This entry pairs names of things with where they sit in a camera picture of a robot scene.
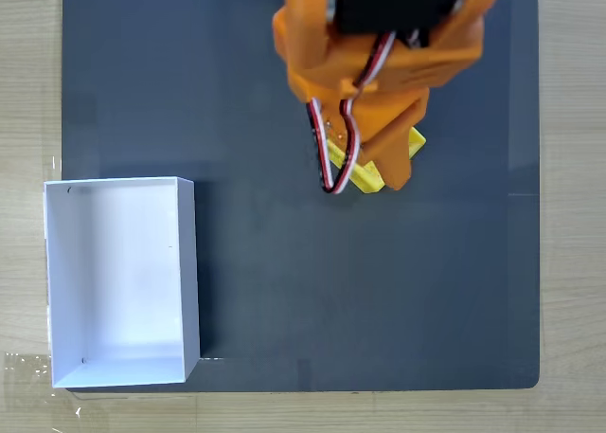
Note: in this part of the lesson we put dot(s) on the white open cardboard box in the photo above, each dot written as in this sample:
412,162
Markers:
123,286

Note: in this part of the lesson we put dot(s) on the dark grey table mat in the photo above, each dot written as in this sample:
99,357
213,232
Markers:
284,262

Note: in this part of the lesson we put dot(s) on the yellow toy block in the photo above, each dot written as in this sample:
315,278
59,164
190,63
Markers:
369,179

